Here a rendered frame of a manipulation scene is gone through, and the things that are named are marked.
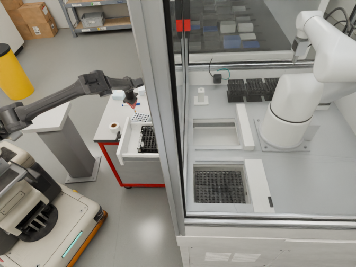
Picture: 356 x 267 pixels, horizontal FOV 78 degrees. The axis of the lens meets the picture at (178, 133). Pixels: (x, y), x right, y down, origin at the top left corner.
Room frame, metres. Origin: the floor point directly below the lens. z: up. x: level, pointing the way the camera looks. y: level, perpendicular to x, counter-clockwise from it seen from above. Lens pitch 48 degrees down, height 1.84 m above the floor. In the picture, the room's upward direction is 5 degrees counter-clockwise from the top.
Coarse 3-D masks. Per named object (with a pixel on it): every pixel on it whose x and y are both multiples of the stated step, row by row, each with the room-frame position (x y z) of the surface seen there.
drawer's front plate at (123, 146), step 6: (126, 120) 0.97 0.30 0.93; (126, 126) 0.92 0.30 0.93; (126, 132) 0.88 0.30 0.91; (126, 138) 0.85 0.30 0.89; (120, 144) 0.78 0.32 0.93; (126, 144) 0.83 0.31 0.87; (120, 150) 0.74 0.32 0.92; (126, 150) 0.80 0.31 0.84; (120, 156) 0.72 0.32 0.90; (120, 162) 0.71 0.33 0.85
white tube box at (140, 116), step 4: (136, 112) 1.18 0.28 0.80; (132, 116) 1.14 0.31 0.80; (136, 116) 1.14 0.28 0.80; (140, 116) 1.14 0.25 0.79; (144, 116) 1.13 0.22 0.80; (148, 116) 1.14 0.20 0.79; (132, 120) 1.10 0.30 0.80; (136, 120) 1.10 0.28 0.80; (140, 120) 1.10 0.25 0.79; (144, 120) 1.09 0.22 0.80; (148, 120) 1.09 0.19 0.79
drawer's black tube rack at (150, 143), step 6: (150, 126) 0.93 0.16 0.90; (144, 132) 0.88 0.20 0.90; (150, 132) 0.90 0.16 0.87; (144, 138) 0.86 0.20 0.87; (150, 138) 0.86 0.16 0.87; (144, 144) 0.79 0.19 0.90; (150, 144) 0.79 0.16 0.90; (156, 144) 0.78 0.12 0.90; (138, 150) 0.77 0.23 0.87; (144, 150) 0.77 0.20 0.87; (150, 150) 0.76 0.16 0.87; (156, 150) 0.76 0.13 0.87
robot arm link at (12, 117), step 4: (4, 112) 0.69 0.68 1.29; (8, 112) 0.69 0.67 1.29; (12, 112) 0.70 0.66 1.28; (0, 116) 0.68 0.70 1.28; (4, 116) 0.68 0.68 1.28; (8, 116) 0.68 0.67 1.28; (12, 116) 0.68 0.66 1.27; (16, 116) 0.69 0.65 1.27; (0, 120) 0.69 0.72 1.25; (4, 120) 0.67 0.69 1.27; (8, 120) 0.67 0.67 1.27; (12, 120) 0.67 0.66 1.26; (16, 120) 0.68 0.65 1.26; (0, 124) 0.67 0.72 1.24; (4, 124) 0.66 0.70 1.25
